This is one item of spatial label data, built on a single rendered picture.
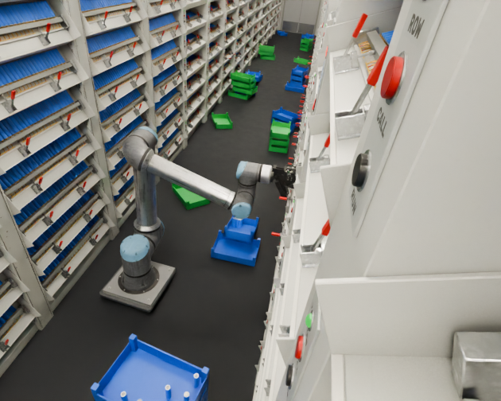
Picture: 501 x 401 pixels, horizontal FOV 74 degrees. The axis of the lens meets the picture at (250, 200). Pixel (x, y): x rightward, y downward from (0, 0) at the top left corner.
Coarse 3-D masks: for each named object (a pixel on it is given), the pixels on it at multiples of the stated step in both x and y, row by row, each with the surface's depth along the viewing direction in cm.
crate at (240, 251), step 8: (216, 240) 232; (224, 240) 238; (232, 240) 239; (240, 240) 237; (256, 240) 234; (216, 248) 231; (224, 248) 232; (232, 248) 233; (240, 248) 234; (248, 248) 234; (256, 248) 235; (216, 256) 223; (224, 256) 221; (232, 256) 220; (240, 256) 227; (248, 256) 228; (256, 256) 222; (248, 264) 221
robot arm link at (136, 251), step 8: (128, 240) 181; (136, 240) 181; (144, 240) 182; (152, 240) 189; (120, 248) 177; (128, 248) 176; (136, 248) 177; (144, 248) 177; (152, 248) 187; (128, 256) 175; (136, 256) 175; (144, 256) 178; (128, 264) 178; (136, 264) 178; (144, 264) 181; (128, 272) 182; (136, 272) 181; (144, 272) 184
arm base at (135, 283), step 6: (150, 270) 189; (126, 276) 184; (132, 276) 183; (138, 276) 183; (144, 276) 185; (150, 276) 189; (126, 282) 185; (132, 282) 184; (138, 282) 185; (144, 282) 187; (150, 282) 189; (126, 288) 187; (132, 288) 185; (138, 288) 186; (144, 288) 187
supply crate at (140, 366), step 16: (128, 352) 117; (144, 352) 119; (160, 352) 115; (112, 368) 110; (128, 368) 114; (144, 368) 114; (160, 368) 115; (176, 368) 115; (192, 368) 113; (208, 368) 109; (96, 384) 102; (112, 384) 109; (128, 384) 110; (144, 384) 110; (160, 384) 111; (176, 384) 111; (192, 384) 112; (96, 400) 105; (112, 400) 106; (144, 400) 106; (160, 400) 107; (176, 400) 107; (192, 400) 108
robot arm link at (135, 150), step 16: (128, 144) 151; (144, 144) 153; (128, 160) 151; (144, 160) 148; (160, 160) 152; (160, 176) 153; (176, 176) 152; (192, 176) 154; (192, 192) 156; (208, 192) 155; (224, 192) 156; (240, 192) 164; (240, 208) 156
